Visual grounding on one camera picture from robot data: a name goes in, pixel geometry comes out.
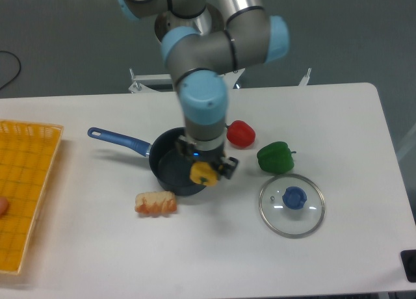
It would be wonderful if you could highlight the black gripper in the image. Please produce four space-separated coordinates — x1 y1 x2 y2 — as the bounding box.
175 135 239 180

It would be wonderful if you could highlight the yellow bell pepper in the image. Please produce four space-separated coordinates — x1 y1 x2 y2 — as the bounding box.
190 162 218 187

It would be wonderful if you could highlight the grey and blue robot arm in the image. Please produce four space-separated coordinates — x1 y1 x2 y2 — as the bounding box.
118 0 290 184

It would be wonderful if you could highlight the red bell pepper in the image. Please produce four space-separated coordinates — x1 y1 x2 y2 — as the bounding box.
226 120 256 148

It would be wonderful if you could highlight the green bell pepper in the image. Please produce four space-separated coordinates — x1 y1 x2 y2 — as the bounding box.
256 141 295 174

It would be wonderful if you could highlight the toy bread roll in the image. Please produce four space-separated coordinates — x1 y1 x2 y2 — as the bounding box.
135 191 177 215

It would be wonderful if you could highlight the glass lid with blue knob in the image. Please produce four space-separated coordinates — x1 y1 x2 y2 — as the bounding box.
258 174 326 239

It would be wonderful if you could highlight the yellow plastic basket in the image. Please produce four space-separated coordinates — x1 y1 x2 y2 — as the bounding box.
1 120 64 275

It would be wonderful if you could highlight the orange object in basket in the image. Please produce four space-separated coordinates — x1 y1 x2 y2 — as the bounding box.
0 196 9 216

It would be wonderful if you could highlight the black device at table edge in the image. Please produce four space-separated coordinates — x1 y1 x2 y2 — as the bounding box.
400 250 416 283

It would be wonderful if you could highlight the dark pot with blue handle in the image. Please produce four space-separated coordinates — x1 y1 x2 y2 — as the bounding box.
87 127 205 196

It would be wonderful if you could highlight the black cable on floor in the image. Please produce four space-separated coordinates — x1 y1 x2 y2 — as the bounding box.
0 50 22 91

